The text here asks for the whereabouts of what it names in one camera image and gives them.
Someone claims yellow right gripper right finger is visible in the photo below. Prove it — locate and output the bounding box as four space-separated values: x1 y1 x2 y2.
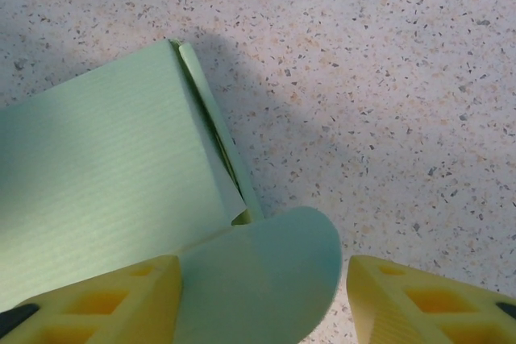
347 255 516 344

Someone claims light green paper box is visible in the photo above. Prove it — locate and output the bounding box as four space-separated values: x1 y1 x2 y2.
0 37 343 344

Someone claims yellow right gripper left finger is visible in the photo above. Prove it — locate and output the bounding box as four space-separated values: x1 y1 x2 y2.
0 254 184 344

